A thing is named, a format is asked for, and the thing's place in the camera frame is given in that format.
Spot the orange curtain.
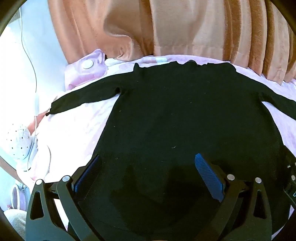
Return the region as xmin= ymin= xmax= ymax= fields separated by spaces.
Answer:
xmin=47 ymin=0 xmax=296 ymax=85

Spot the wooden furniture edge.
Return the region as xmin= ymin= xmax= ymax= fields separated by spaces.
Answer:
xmin=0 ymin=155 xmax=21 ymax=183

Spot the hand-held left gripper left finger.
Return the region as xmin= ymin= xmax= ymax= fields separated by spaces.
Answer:
xmin=25 ymin=154 xmax=103 ymax=241

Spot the pink pillow with white button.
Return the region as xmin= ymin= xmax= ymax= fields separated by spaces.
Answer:
xmin=65 ymin=49 xmax=109 ymax=91

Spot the white cable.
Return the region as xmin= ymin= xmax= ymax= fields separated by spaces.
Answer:
xmin=20 ymin=9 xmax=41 ymax=172

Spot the pink round container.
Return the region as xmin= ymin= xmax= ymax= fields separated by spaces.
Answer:
xmin=10 ymin=185 xmax=30 ymax=211

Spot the black sweater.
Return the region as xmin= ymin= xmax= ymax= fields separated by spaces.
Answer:
xmin=46 ymin=60 xmax=296 ymax=241

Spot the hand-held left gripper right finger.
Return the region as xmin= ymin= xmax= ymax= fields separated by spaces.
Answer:
xmin=195 ymin=153 xmax=273 ymax=241

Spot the beige textured cloth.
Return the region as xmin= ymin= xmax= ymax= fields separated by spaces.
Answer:
xmin=5 ymin=210 xmax=27 ymax=239

